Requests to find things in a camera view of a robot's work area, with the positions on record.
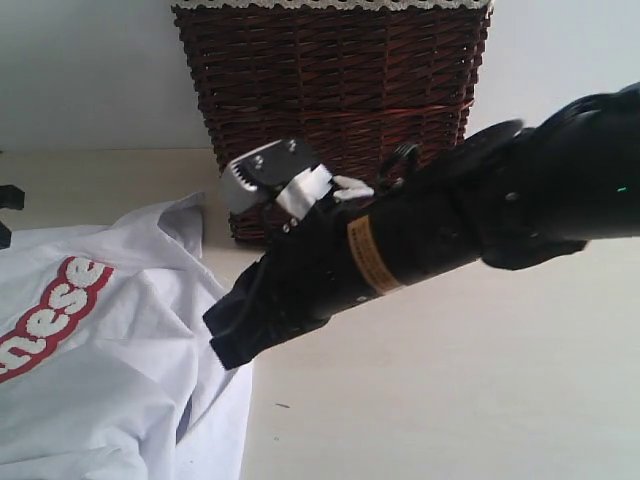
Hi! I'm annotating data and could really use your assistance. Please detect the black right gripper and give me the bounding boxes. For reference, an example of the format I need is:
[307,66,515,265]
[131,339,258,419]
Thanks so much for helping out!
[203,192,415,370]

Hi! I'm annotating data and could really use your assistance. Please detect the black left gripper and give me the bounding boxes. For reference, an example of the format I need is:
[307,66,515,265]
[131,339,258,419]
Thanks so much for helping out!
[0,185,24,250]

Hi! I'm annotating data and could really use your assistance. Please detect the white shirt with red lettering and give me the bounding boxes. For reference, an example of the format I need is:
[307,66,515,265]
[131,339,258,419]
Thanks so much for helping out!
[1,194,252,479]

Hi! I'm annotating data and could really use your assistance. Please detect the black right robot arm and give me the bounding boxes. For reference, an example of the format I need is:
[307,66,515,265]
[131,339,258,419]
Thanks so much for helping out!
[203,84,639,370]

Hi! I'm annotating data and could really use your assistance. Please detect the dark brown wicker basket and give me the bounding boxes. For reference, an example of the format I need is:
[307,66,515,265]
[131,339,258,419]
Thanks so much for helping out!
[170,3,495,249]

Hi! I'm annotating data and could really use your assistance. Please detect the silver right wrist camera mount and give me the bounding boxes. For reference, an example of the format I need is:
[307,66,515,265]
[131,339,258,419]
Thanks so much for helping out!
[218,138,376,236]

